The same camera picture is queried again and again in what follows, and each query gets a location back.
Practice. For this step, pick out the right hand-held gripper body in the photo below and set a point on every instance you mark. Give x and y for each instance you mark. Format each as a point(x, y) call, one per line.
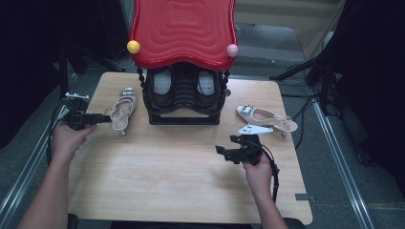
point(251, 149)

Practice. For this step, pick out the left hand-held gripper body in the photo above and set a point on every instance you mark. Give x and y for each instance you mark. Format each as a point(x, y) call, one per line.
point(78, 119)

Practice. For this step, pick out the white high-heel shoe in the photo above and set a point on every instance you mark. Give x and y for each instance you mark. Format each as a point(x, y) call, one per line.
point(261, 116)
point(119, 118)

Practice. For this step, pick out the black leather shoe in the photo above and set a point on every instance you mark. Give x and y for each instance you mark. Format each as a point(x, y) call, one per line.
point(206, 83)
point(162, 82)

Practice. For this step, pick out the red and black shoe rack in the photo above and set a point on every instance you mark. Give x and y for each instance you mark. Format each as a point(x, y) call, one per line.
point(181, 31)

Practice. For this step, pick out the person's left hand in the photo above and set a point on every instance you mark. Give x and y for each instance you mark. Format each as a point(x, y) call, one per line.
point(65, 141)

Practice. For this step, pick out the person's right hand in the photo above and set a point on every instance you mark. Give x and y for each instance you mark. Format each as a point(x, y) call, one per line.
point(259, 176)

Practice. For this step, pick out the grey tape strip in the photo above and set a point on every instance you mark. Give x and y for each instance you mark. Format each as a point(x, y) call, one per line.
point(302, 197)

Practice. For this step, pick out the yellow ball knob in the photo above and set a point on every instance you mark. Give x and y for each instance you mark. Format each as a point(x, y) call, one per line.
point(133, 47)

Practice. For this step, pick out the dark curtain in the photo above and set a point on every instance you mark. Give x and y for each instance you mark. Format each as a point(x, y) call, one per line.
point(25, 63)
point(375, 79)

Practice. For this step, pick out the pink ball knob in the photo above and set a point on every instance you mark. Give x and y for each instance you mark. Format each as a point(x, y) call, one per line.
point(232, 50)

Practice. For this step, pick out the black tripod stand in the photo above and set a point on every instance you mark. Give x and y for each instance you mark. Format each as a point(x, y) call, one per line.
point(325, 95)

